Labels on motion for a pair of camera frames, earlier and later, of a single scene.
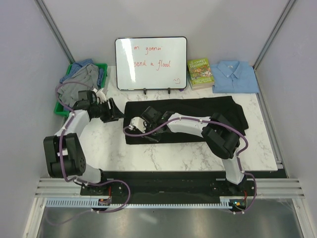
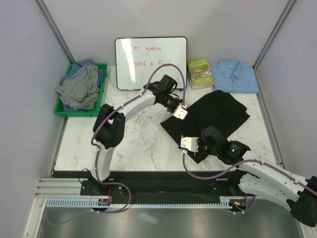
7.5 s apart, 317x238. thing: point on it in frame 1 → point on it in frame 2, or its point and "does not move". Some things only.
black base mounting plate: x=166 y=185 does not move
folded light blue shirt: x=234 y=77 does not move
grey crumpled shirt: x=85 y=79 does not move
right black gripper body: x=150 y=126 → x=204 y=149
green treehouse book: x=200 y=76 does not move
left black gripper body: x=102 y=111 → x=170 y=103
